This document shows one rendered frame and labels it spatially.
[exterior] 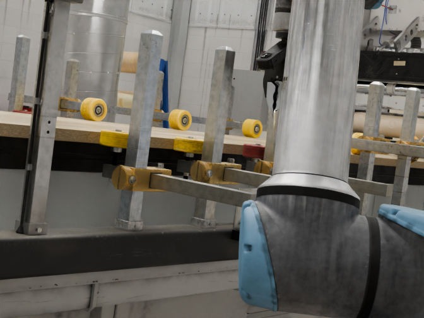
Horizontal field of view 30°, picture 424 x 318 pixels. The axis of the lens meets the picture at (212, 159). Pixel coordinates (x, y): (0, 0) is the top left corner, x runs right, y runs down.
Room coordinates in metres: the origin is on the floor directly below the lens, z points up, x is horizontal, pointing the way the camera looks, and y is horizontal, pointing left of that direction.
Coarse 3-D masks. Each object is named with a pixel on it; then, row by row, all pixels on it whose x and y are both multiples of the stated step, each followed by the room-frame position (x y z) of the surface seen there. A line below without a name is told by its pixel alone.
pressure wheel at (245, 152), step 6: (246, 144) 2.17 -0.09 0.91; (252, 144) 2.16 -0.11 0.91; (258, 144) 2.18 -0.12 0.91; (246, 150) 2.16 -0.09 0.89; (252, 150) 2.15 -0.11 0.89; (258, 150) 2.15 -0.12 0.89; (264, 150) 2.15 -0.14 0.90; (246, 156) 2.17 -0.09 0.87; (252, 156) 2.15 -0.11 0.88; (258, 156) 2.15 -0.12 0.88
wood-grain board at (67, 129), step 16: (0, 112) 2.34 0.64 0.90; (16, 112) 2.58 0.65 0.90; (0, 128) 1.63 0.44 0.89; (16, 128) 1.66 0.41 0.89; (64, 128) 1.77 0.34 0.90; (80, 128) 1.89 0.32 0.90; (96, 128) 2.04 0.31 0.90; (112, 128) 2.22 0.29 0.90; (128, 128) 2.43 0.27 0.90; (160, 128) 3.00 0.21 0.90; (160, 144) 1.99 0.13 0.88; (224, 144) 2.18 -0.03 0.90; (240, 144) 2.24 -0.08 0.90; (352, 160) 2.71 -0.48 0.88; (384, 160) 2.89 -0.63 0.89
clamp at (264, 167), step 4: (260, 160) 2.10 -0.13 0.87; (256, 164) 2.08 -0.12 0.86; (260, 164) 2.07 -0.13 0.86; (264, 164) 2.06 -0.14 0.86; (268, 164) 2.06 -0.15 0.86; (272, 164) 2.07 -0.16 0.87; (256, 168) 2.08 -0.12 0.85; (260, 168) 2.07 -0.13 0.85; (264, 168) 2.06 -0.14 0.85; (268, 168) 2.06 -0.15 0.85; (256, 172) 2.08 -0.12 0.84; (260, 172) 2.07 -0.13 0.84; (264, 172) 2.06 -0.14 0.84; (268, 172) 2.05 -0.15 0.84
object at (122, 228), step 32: (128, 224) 1.69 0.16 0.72; (192, 224) 1.90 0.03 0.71; (0, 256) 1.43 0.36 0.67; (32, 256) 1.48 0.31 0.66; (64, 256) 1.54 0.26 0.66; (96, 256) 1.60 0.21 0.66; (128, 256) 1.67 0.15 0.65; (160, 256) 1.75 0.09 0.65; (192, 256) 1.83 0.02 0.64; (224, 256) 1.92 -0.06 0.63
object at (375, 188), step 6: (252, 162) 2.17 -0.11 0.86; (246, 168) 2.19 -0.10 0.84; (252, 168) 2.17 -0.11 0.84; (348, 180) 1.98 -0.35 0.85; (354, 180) 1.97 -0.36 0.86; (360, 180) 1.96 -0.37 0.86; (366, 180) 1.96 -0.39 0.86; (354, 186) 1.97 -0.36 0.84; (360, 186) 1.96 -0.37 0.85; (366, 186) 1.94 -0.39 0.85; (372, 186) 1.93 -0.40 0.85; (378, 186) 1.92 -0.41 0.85; (384, 186) 1.91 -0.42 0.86; (390, 186) 1.92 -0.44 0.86; (366, 192) 1.94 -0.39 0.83; (372, 192) 1.93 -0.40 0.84; (378, 192) 1.92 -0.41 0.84; (384, 192) 1.91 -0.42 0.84; (390, 192) 1.92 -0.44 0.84
